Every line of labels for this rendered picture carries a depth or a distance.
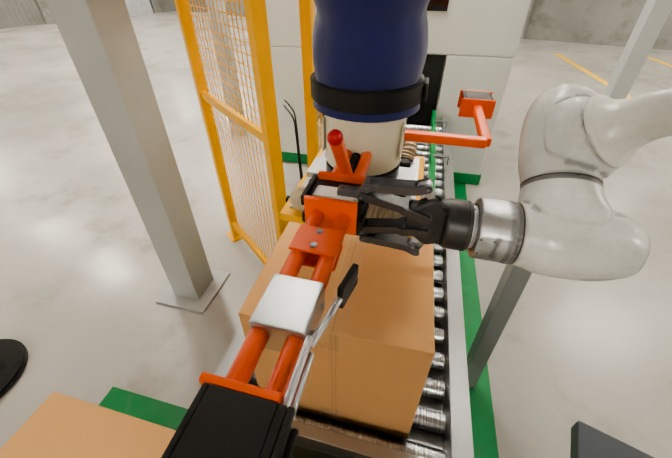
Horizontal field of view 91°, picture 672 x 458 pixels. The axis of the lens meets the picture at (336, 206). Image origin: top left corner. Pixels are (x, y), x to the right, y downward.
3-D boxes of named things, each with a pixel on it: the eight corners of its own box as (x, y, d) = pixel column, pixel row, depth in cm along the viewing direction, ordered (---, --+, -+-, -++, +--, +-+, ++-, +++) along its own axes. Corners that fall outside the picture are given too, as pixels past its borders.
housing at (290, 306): (275, 296, 41) (271, 271, 39) (327, 307, 40) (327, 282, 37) (251, 346, 36) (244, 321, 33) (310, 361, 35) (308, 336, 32)
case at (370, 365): (319, 254, 139) (316, 172, 116) (415, 270, 132) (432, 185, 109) (262, 402, 92) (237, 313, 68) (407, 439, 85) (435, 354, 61)
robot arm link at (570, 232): (498, 274, 51) (502, 195, 55) (612, 294, 48) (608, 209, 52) (526, 262, 41) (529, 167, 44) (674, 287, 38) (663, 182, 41)
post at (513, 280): (458, 371, 154) (533, 193, 96) (474, 374, 153) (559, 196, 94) (459, 385, 149) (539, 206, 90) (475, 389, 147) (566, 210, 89)
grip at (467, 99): (456, 106, 97) (460, 89, 94) (487, 109, 95) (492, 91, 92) (458, 116, 90) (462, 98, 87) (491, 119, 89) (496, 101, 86)
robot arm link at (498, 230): (507, 278, 46) (463, 270, 47) (498, 236, 53) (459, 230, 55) (530, 228, 41) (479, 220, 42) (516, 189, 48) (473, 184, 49)
